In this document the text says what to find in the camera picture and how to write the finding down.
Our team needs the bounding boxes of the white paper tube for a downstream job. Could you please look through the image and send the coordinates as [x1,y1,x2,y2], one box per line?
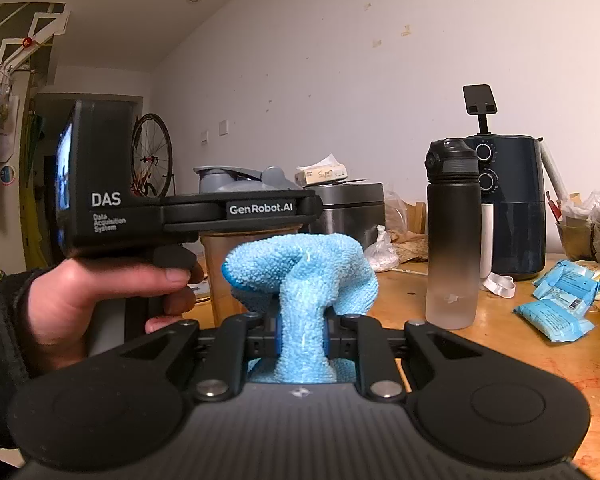
[540,142,571,206]

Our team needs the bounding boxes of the blue microfiber cloth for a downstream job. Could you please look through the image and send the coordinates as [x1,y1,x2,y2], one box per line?
[221,232,379,385]

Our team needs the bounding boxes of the silver rice cooker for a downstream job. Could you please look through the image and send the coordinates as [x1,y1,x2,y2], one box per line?
[307,182,386,253]

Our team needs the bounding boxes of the grey bottle lid with handle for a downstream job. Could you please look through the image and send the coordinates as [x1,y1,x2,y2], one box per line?
[194,166,307,328]

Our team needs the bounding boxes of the tissue box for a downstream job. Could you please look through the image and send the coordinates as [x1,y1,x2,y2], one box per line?
[295,154,349,186]

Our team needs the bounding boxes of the blue plastic packet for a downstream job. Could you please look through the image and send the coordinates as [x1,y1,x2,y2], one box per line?
[531,260,600,311]
[513,297,596,343]

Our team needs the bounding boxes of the black frosted water bottle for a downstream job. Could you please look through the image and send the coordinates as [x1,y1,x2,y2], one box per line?
[425,138,482,331]

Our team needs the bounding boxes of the dark blue air fryer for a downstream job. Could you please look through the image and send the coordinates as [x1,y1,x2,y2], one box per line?
[464,134,547,281]

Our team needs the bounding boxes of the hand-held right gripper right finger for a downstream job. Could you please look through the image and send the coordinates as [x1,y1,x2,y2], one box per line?
[325,314,486,402]

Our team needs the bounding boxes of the person's left forearm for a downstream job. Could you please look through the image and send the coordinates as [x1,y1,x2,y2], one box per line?
[0,267,46,451]

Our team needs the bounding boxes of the black phone stand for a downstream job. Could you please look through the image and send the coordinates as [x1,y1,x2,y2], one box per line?
[462,84,498,136]

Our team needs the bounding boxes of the brown paper bag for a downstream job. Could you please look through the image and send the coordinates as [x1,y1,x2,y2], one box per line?
[392,230,428,266]

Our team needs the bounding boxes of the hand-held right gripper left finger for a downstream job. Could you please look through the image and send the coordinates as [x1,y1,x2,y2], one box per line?
[115,312,283,403]

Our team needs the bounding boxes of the bicycle wheel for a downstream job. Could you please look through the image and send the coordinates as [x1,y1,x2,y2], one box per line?
[131,113,175,198]

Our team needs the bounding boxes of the person's left hand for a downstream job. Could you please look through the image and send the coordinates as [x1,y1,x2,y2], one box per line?
[27,257,206,376]

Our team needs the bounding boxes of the white staircase railing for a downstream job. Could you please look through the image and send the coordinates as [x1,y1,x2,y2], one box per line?
[0,2,71,76]

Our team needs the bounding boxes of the white plastic bag of grains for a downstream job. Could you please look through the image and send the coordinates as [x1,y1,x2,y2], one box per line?
[365,225,400,273]

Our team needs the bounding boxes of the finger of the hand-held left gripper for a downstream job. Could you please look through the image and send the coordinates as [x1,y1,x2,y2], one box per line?
[162,189,325,233]

